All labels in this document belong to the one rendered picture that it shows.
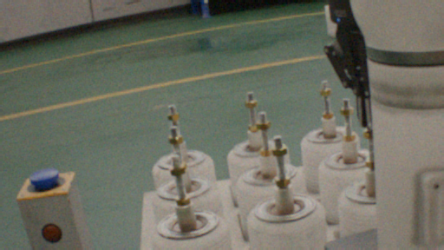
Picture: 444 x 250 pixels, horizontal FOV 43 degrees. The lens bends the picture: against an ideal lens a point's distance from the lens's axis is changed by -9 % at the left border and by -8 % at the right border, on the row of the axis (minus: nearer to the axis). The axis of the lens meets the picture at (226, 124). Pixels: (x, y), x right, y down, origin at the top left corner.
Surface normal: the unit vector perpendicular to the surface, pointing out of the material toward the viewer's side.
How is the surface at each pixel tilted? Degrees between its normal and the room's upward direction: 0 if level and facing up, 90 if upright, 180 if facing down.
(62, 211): 90
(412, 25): 90
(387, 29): 90
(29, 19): 90
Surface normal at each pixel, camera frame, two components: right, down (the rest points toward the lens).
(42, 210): 0.10, 0.27
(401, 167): -0.73, 0.29
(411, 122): -0.58, 0.31
